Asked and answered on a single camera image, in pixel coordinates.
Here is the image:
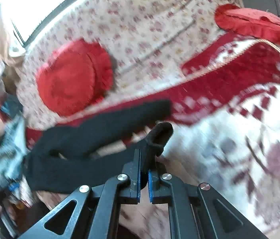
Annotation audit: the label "black pants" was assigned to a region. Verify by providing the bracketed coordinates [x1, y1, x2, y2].
[24, 100, 173, 194]

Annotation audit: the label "light blue fleece jacket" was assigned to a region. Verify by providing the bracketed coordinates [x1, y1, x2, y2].
[0, 114, 28, 197]

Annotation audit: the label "red white plush blanket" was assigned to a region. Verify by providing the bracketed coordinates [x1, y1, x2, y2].
[24, 31, 280, 239]

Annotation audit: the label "red heart pillow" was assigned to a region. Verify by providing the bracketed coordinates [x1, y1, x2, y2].
[36, 38, 114, 117]

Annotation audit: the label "floral quilt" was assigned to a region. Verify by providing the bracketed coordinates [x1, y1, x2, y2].
[17, 0, 242, 130]

